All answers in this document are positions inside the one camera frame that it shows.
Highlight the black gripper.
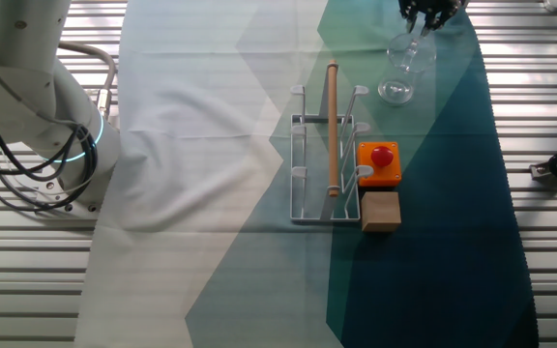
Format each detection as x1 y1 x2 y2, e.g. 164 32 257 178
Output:
397 0 463 38

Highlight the clear glass cup with handle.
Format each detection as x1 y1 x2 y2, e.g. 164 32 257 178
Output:
377 32 438 106

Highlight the orange box red push button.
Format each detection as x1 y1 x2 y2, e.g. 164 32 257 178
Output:
356 140 403 189

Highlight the plain wooden block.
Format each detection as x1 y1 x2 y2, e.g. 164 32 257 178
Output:
360 190 403 234

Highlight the blue green white tablecloth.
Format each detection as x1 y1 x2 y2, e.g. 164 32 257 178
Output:
73 0 541 348

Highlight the white cup rack wooden handle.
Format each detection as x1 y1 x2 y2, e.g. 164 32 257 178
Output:
289 58 375 224

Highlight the thick grey robot cable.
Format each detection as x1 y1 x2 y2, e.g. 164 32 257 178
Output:
58 41 118 122

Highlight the black looped cable bundle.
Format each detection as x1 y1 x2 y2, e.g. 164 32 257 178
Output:
0 28 100 214

